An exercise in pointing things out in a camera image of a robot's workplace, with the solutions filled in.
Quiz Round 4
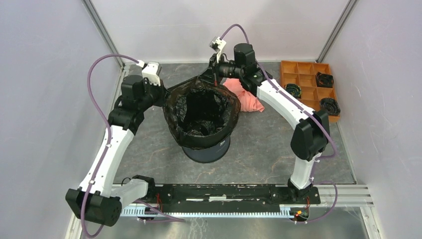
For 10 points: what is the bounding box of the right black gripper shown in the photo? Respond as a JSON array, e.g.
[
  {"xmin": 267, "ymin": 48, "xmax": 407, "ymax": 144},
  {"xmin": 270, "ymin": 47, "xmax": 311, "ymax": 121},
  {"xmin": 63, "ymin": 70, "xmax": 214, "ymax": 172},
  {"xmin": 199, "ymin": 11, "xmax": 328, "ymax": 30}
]
[{"xmin": 198, "ymin": 52, "xmax": 244, "ymax": 86}]

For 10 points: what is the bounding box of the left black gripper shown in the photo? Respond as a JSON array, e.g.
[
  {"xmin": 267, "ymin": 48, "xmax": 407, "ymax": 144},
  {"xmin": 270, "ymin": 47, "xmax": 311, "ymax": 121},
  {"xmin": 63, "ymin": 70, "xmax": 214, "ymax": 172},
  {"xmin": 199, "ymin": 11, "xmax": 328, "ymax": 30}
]
[{"xmin": 138, "ymin": 77, "xmax": 172, "ymax": 112}]

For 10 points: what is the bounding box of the black plastic trash bag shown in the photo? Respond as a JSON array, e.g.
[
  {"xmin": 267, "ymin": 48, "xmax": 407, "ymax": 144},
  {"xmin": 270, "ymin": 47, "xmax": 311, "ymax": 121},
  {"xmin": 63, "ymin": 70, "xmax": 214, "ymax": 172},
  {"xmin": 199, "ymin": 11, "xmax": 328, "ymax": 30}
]
[{"xmin": 163, "ymin": 76, "xmax": 241, "ymax": 149}]

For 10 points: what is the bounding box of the dark blue trash bin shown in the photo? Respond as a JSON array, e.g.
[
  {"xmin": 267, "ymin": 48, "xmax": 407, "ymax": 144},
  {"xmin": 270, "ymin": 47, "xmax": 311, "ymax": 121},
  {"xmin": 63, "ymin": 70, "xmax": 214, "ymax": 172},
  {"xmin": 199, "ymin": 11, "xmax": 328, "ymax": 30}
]
[{"xmin": 182, "ymin": 134, "xmax": 231, "ymax": 163}]

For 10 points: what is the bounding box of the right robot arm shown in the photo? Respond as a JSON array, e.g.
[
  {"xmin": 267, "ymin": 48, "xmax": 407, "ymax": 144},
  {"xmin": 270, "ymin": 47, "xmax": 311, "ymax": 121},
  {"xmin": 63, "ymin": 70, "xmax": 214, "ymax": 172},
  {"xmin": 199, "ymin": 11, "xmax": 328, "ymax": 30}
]
[{"xmin": 202, "ymin": 38, "xmax": 330, "ymax": 203}]

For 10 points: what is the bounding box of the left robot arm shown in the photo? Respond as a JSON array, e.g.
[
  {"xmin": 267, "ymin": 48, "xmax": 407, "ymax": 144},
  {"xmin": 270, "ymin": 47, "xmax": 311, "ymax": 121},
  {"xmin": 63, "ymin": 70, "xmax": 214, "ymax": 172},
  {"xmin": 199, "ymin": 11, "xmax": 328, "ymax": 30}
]
[{"xmin": 65, "ymin": 73, "xmax": 166, "ymax": 227}]

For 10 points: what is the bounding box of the rolled trash bag with yellow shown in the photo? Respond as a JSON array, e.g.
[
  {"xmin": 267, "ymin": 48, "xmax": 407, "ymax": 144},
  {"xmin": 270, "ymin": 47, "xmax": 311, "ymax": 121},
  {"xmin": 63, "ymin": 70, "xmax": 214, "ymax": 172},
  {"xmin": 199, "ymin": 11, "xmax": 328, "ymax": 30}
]
[{"xmin": 285, "ymin": 83, "xmax": 302, "ymax": 99}]

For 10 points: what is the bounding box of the rolled trash bag top right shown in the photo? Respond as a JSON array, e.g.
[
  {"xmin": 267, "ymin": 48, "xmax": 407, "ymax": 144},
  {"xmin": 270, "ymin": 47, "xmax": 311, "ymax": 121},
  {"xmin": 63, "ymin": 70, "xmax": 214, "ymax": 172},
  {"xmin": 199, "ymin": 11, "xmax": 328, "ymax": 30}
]
[{"xmin": 316, "ymin": 72, "xmax": 334, "ymax": 88}]

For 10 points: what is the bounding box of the rolled trash bag bottom right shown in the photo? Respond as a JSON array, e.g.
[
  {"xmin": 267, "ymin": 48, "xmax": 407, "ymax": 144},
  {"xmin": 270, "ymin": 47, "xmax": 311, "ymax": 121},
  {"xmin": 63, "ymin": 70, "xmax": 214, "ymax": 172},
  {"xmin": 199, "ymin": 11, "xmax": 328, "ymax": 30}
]
[{"xmin": 319, "ymin": 98, "xmax": 341, "ymax": 116}]

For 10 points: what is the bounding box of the pink crumpled cloth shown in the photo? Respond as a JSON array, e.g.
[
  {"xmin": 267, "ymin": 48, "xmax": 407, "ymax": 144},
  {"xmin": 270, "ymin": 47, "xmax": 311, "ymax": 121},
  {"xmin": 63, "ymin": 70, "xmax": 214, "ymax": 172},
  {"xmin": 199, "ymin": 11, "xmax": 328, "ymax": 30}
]
[{"xmin": 223, "ymin": 78, "xmax": 265, "ymax": 112}]

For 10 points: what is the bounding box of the orange wooden compartment tray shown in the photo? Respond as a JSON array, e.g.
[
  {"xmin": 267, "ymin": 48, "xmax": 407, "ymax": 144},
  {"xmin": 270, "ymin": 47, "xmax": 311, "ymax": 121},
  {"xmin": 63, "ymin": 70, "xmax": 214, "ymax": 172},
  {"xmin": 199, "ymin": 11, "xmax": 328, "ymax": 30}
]
[{"xmin": 280, "ymin": 61, "xmax": 337, "ymax": 111}]

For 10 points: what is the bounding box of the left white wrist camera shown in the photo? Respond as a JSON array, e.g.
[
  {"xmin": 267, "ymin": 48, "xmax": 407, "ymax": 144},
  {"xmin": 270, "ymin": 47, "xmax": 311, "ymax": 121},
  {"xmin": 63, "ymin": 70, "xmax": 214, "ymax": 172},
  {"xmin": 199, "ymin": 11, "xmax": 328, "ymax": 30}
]
[{"xmin": 136, "ymin": 60, "xmax": 162, "ymax": 86}]

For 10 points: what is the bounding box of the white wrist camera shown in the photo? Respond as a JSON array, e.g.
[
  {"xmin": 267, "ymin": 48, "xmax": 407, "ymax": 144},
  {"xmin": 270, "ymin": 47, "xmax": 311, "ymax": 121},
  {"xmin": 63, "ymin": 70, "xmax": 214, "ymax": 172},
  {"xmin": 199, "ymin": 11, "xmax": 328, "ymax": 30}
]
[
  {"xmin": 209, "ymin": 37, "xmax": 226, "ymax": 63},
  {"xmin": 136, "ymin": 60, "xmax": 162, "ymax": 86}
]

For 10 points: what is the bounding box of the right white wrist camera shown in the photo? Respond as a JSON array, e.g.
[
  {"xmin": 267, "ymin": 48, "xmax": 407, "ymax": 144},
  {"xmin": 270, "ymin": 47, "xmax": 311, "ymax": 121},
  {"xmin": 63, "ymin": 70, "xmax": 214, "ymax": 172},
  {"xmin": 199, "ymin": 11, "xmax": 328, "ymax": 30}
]
[{"xmin": 209, "ymin": 37, "xmax": 226, "ymax": 63}]

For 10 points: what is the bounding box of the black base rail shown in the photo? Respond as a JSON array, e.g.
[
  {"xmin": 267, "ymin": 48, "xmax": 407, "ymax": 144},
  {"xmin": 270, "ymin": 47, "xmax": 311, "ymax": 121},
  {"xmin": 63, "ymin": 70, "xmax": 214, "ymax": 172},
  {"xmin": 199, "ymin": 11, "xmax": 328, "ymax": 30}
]
[{"xmin": 142, "ymin": 184, "xmax": 321, "ymax": 213}]

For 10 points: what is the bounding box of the white toothed cable duct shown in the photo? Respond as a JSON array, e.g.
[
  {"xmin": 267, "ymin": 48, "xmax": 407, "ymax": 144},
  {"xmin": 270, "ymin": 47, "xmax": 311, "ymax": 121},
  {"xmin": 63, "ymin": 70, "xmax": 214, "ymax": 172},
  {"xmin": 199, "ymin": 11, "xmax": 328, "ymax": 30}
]
[{"xmin": 120, "ymin": 205, "xmax": 294, "ymax": 219}]

